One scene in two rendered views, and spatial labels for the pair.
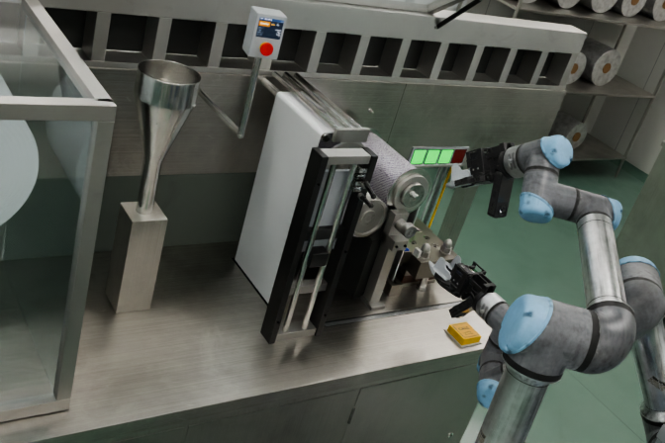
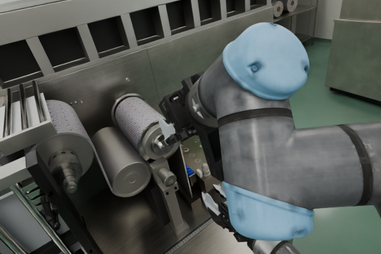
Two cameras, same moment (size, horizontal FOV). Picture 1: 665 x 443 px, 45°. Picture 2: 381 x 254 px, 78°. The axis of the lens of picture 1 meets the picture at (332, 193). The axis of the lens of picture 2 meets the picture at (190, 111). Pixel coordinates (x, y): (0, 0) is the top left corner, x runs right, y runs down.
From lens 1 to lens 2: 1.63 m
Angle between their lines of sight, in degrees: 10
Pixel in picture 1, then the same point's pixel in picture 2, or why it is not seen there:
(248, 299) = not seen: outside the picture
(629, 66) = not seen: outside the picture
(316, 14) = (9, 24)
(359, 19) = (63, 13)
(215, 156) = not seen: hidden behind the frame
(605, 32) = not seen: outside the picture
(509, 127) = not seen: hidden behind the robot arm
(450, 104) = (192, 49)
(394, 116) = (151, 75)
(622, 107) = (304, 16)
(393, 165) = (138, 124)
